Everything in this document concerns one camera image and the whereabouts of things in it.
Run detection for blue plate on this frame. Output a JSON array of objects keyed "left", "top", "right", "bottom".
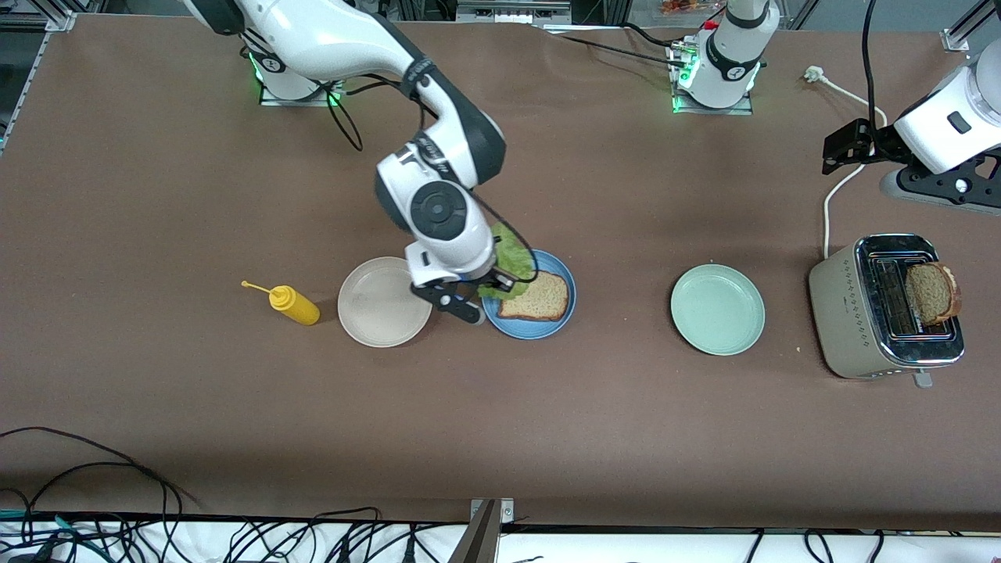
[{"left": 483, "top": 249, "right": 578, "bottom": 341}]

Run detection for black arm base cable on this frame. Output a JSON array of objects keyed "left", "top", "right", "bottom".
[{"left": 547, "top": 22, "right": 693, "bottom": 70}]

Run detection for brown bread slice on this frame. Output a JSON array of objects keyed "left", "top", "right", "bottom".
[
  {"left": 906, "top": 262, "right": 963, "bottom": 327},
  {"left": 497, "top": 270, "right": 570, "bottom": 322}
]

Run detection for beige plate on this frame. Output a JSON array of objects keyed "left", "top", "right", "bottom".
[{"left": 337, "top": 256, "right": 434, "bottom": 348}]

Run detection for black cable loop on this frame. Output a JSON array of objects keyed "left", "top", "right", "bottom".
[{"left": 0, "top": 426, "right": 203, "bottom": 521}]

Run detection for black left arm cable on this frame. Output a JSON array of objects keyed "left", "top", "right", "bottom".
[{"left": 861, "top": 0, "right": 900, "bottom": 142}]

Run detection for tangled black cable bundle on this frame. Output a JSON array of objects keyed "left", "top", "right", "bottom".
[{"left": 0, "top": 507, "right": 470, "bottom": 563}]

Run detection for white toaster power cable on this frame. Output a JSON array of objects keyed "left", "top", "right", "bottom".
[{"left": 804, "top": 66, "right": 890, "bottom": 260}]

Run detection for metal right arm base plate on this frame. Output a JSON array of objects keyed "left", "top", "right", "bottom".
[{"left": 260, "top": 74, "right": 349, "bottom": 107}]

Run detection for aluminium frame rail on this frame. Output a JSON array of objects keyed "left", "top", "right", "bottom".
[
  {"left": 0, "top": 0, "right": 79, "bottom": 149},
  {"left": 942, "top": 0, "right": 1001, "bottom": 52}
]

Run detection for mint green plate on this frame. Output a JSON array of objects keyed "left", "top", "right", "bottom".
[{"left": 670, "top": 264, "right": 766, "bottom": 357}]

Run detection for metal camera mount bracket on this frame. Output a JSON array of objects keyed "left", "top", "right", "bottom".
[{"left": 447, "top": 498, "right": 515, "bottom": 563}]

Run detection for yellow squeeze sauce bottle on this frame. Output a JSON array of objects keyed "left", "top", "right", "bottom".
[{"left": 240, "top": 280, "right": 321, "bottom": 327}]

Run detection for green lettuce leaf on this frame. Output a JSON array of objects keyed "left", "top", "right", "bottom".
[{"left": 477, "top": 223, "right": 540, "bottom": 301}]

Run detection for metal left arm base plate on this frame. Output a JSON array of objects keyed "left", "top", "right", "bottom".
[{"left": 669, "top": 39, "right": 755, "bottom": 117}]

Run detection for beige chrome two-slot toaster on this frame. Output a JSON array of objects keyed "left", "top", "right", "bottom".
[{"left": 809, "top": 233, "right": 966, "bottom": 389}]

